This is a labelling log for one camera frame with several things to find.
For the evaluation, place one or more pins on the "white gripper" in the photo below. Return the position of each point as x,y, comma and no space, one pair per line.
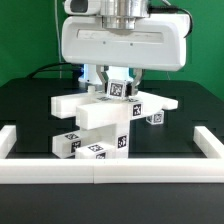
125,33

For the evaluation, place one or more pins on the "white U-shaped fence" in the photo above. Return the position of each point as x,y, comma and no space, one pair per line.
158,170

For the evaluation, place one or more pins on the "white tagged cube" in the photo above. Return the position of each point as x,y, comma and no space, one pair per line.
156,119
116,89

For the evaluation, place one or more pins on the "white chair seat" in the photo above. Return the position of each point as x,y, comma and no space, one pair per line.
115,134

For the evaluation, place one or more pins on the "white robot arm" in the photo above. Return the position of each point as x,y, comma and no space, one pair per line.
125,33

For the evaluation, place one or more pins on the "white chair back frame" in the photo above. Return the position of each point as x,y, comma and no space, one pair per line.
94,110

